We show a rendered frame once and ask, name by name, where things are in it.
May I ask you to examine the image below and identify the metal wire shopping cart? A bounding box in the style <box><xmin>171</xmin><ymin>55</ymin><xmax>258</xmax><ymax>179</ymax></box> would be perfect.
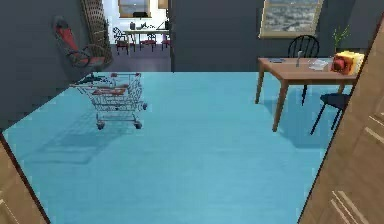
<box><xmin>69</xmin><ymin>72</ymin><xmax>148</xmax><ymax>131</ymax></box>

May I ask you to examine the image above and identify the black spindle back chair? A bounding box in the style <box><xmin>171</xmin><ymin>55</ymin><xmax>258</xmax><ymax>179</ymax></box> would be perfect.
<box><xmin>287</xmin><ymin>34</ymin><xmax>321</xmax><ymax>107</ymax></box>

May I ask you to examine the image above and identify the red yellow box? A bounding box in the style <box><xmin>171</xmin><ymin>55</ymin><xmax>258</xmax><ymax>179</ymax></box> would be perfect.
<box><xmin>330</xmin><ymin>50</ymin><xmax>366</xmax><ymax>76</ymax></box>

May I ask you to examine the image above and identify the framed landscape painting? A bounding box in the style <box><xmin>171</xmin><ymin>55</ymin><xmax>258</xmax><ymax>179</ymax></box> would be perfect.
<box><xmin>258</xmin><ymin>0</ymin><xmax>325</xmax><ymax>40</ymax></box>

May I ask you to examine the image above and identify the brown wooden table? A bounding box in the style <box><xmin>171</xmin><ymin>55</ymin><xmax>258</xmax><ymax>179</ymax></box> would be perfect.
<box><xmin>254</xmin><ymin>57</ymin><xmax>359</xmax><ymax>133</ymax></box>

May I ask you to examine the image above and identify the green house plant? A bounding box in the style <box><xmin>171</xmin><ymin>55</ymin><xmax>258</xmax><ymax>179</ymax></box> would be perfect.
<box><xmin>331</xmin><ymin>25</ymin><xmax>352</xmax><ymax>54</ymax></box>

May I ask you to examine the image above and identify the light wooden room door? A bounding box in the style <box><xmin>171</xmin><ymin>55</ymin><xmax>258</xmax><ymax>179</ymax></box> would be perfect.
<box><xmin>297</xmin><ymin>13</ymin><xmax>384</xmax><ymax>224</ymax></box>

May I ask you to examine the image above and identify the brown lattice room door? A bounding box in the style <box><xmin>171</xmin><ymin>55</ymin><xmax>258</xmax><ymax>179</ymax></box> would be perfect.
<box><xmin>79</xmin><ymin>0</ymin><xmax>114</xmax><ymax>68</ymax></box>

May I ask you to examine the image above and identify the wooden framed window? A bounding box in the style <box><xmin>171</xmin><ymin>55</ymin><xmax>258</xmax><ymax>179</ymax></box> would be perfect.
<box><xmin>117</xmin><ymin>0</ymin><xmax>152</xmax><ymax>19</ymax></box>

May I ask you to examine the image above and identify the red seat dining chair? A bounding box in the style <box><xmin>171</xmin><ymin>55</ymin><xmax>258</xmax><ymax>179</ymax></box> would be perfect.
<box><xmin>112</xmin><ymin>26</ymin><xmax>130</xmax><ymax>56</ymax></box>
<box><xmin>139</xmin><ymin>32</ymin><xmax>158</xmax><ymax>53</ymax></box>
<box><xmin>161</xmin><ymin>33</ymin><xmax>172</xmax><ymax>52</ymax></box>

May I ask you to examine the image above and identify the black stool chair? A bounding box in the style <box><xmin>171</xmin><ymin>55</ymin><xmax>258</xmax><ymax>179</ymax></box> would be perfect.
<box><xmin>309</xmin><ymin>92</ymin><xmax>352</xmax><ymax>136</ymax></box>

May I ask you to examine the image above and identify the white paper sheet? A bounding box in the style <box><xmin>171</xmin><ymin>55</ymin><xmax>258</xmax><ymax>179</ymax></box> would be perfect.
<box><xmin>308</xmin><ymin>58</ymin><xmax>331</xmax><ymax>72</ymax></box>

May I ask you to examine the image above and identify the light wooden dining table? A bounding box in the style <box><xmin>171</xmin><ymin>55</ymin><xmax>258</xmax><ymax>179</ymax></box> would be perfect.
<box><xmin>123</xmin><ymin>29</ymin><xmax>170</xmax><ymax>52</ymax></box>

